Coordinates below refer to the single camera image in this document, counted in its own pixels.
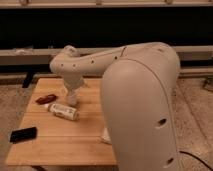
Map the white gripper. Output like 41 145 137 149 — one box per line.
63 75 85 94

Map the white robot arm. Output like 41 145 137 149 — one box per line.
50 42 182 171

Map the clear plastic cup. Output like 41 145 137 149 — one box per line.
66 94 78 107

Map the white plastic bottle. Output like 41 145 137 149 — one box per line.
44 103 77 121

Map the light wooden table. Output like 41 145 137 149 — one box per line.
6 78 116 166

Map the white wrapped packet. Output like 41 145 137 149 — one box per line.
101 128 111 144

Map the black phone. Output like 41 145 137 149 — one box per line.
10 127 37 143

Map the black cable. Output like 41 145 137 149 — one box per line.
179 150 213 171

